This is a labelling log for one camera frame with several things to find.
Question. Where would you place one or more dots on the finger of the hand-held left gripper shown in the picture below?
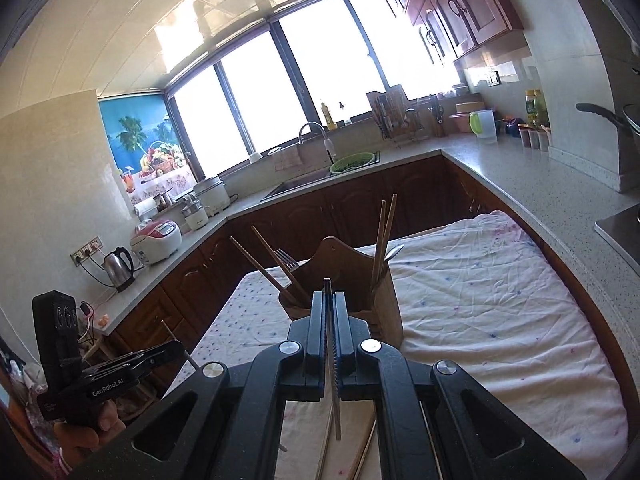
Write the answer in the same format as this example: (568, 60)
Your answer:
(160, 352)

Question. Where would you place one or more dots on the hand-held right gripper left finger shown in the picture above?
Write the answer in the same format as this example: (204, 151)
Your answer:
(320, 330)

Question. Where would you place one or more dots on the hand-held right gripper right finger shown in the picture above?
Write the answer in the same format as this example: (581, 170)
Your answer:
(341, 340)

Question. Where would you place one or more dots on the wooden chopstick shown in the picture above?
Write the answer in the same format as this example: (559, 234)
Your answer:
(389, 232)
(380, 235)
(171, 335)
(365, 445)
(325, 445)
(275, 258)
(255, 262)

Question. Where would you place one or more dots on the wooden utensil holder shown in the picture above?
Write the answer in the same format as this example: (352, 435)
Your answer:
(370, 305)

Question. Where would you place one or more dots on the metal fork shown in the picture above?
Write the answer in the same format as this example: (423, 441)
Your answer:
(286, 259)

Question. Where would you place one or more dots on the metal spoon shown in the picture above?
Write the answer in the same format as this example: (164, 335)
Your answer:
(394, 251)

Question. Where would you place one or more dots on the person's left hand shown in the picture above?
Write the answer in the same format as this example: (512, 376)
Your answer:
(85, 440)

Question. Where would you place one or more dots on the small orange object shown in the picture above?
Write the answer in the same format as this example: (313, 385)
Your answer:
(103, 319)

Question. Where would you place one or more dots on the steel electric kettle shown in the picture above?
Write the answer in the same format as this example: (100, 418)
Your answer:
(119, 270)

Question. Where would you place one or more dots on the white pink rice cooker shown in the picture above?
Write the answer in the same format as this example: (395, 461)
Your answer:
(155, 242)

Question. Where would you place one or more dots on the wooden lower cabinets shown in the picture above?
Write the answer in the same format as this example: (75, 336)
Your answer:
(350, 200)

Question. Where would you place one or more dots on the wooden cabinets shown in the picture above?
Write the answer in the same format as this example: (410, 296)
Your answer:
(465, 5)
(350, 200)

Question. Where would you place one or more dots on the floral white tablecloth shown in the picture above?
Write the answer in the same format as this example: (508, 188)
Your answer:
(475, 310)

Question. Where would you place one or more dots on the kitchen sink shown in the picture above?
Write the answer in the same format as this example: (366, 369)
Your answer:
(300, 185)

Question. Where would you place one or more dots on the paper towel roll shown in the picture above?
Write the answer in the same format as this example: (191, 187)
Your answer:
(145, 206)

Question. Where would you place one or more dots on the large white rice cooker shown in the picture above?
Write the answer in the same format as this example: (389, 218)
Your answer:
(212, 195)

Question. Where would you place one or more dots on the green colander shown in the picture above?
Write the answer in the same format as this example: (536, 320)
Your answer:
(352, 162)

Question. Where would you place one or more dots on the hanging dish cloth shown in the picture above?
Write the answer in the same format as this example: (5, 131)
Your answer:
(287, 157)

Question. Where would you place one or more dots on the curved sink faucet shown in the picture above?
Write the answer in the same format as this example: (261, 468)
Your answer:
(327, 147)

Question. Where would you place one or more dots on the yellow dish soap bottle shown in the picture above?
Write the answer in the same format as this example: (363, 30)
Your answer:
(328, 117)

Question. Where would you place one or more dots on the dish rack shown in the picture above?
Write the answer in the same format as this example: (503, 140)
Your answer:
(395, 115)

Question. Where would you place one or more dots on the speckled kitchen countertop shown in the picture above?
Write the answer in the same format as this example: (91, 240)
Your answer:
(525, 185)

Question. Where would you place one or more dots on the knife block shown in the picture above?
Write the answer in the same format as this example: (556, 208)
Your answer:
(437, 117)

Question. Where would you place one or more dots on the kitchen window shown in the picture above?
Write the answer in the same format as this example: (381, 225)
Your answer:
(300, 85)

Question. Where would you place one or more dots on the green white pitcher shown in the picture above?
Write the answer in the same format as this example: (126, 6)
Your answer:
(482, 125)

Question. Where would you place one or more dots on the beige storage box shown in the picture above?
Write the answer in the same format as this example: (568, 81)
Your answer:
(467, 107)

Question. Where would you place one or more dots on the spice jar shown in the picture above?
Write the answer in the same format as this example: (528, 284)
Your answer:
(544, 141)
(534, 140)
(524, 137)

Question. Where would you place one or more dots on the dark blue container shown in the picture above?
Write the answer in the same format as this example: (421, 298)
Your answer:
(511, 126)

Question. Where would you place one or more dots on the yellow oil bottle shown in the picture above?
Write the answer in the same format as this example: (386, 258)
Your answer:
(541, 107)
(530, 107)

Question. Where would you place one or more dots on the gas stove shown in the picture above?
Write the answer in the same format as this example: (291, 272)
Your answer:
(622, 230)

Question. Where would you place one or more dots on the black wok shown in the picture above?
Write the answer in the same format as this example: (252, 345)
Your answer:
(600, 111)

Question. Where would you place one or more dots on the wooden upper cabinets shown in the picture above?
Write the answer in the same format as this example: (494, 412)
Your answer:
(465, 5)

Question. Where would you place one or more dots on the wall outlet strip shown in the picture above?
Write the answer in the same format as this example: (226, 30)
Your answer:
(87, 250)

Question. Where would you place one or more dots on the tropical fruit wall poster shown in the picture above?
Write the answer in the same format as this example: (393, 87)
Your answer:
(135, 135)

